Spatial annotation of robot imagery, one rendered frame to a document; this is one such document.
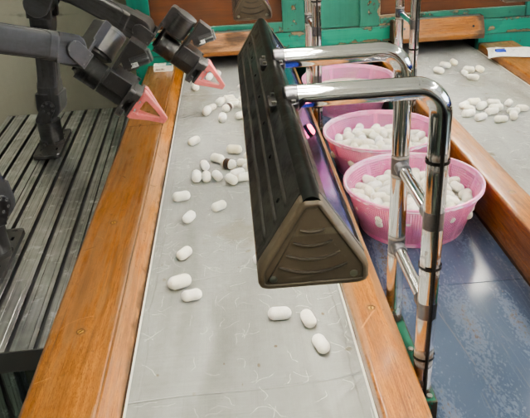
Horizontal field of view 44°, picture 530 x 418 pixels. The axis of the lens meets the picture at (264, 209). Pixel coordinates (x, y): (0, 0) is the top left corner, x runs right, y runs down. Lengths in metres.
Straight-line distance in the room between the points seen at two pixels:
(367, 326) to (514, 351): 0.24
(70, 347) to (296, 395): 0.31
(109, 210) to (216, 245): 0.23
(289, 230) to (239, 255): 0.65
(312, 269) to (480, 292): 0.69
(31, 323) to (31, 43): 0.50
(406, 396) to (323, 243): 0.37
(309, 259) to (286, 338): 0.46
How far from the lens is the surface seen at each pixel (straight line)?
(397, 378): 0.82
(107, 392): 0.84
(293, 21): 2.19
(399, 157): 0.85
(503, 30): 2.38
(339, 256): 0.47
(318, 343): 0.87
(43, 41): 1.30
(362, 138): 1.55
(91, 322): 0.95
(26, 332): 1.14
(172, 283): 1.02
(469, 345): 1.02
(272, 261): 0.46
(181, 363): 0.89
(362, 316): 0.91
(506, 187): 1.29
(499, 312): 1.10
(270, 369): 0.86
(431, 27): 2.24
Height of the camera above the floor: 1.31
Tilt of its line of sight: 27 degrees down
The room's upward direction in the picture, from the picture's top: 4 degrees counter-clockwise
